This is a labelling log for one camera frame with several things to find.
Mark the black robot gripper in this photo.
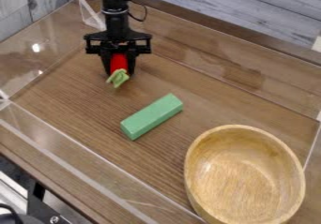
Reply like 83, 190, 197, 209
85, 10, 152, 75

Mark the red plush strawberry toy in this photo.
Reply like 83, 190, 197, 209
107, 53, 130, 88

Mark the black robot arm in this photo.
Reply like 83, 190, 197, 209
85, 0, 152, 76

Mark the green rectangular block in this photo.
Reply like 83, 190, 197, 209
121, 94, 184, 141

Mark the wooden bowl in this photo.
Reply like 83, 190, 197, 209
185, 125, 307, 224

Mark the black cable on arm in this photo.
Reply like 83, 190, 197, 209
128, 4, 149, 23

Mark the clear acrylic table enclosure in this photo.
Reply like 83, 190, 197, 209
0, 0, 321, 224

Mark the black table leg bracket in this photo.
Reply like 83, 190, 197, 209
27, 183, 71, 224

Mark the black cable lower left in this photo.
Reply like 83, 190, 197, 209
0, 202, 23, 224

